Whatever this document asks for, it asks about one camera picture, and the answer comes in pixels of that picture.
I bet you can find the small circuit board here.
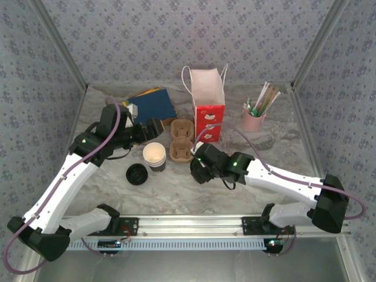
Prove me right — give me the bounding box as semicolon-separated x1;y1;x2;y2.
263;238;285;254
98;239;123;250

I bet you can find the purple cable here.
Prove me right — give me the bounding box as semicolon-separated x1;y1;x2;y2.
192;123;368;221
80;236;107;257
277;220;300;257
5;98;122;276

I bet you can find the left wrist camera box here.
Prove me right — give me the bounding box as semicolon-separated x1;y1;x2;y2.
128;105;140;125

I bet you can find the red white paper bag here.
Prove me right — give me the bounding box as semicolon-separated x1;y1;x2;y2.
181;63;229;144

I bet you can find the green plastic stopper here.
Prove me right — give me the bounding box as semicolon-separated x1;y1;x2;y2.
246;98;261;117

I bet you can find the slotted grey cable duct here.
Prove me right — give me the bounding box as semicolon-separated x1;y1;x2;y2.
66;237;271;252

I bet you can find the black plastic cup lid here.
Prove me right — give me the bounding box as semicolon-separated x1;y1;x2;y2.
125;163;148;186
190;160;217;182

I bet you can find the pink metal bucket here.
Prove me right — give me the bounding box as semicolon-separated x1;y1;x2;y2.
241;101;267;132

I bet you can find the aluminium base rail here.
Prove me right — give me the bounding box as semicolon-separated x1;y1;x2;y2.
58;213;353;239

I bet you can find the aluminium frame post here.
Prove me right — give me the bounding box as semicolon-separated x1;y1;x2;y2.
290;0;350;89

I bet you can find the white wrapped straw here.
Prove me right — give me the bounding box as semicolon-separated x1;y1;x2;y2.
254;81;270;111

